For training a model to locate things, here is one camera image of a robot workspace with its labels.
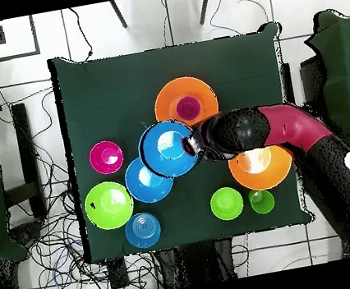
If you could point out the large orange plastic bowl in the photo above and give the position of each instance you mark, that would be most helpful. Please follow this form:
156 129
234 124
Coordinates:
164 103
267 175

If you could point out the small translucent blue bowl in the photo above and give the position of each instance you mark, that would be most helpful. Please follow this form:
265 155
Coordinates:
142 230

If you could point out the green plastic cup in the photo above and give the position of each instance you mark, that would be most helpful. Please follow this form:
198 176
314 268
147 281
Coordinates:
264 204

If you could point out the dark green table cloth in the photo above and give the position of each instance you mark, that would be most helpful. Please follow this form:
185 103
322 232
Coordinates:
113 95

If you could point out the small green plastic bowl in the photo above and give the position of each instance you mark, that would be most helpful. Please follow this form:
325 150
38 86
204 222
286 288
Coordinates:
227 204

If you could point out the purple plastic cup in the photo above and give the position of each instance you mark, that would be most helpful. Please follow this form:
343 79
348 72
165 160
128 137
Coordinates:
188 108

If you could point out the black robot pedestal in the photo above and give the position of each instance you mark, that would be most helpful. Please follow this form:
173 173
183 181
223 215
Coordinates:
196 264

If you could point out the blue plastic bowl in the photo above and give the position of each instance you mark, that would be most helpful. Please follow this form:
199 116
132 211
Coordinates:
143 190
154 158

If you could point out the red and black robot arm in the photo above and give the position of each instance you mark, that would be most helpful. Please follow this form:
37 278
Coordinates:
292 127

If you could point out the black power strip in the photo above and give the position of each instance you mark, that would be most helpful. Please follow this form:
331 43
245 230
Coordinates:
118 274

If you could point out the black box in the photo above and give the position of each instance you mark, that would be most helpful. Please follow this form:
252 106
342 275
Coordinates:
313 80

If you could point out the large green plastic bowl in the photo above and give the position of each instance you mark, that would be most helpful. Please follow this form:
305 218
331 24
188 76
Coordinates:
110 214

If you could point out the black tripod leg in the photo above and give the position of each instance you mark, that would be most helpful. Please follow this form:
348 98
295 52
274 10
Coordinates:
118 14
205 4

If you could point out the black floor stand bar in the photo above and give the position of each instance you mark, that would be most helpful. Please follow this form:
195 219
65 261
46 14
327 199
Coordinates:
25 144

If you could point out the black stand base with knob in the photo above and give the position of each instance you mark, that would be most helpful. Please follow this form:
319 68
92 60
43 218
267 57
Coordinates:
27 234

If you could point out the small pink plastic bowl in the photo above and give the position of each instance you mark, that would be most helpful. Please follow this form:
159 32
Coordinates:
106 156

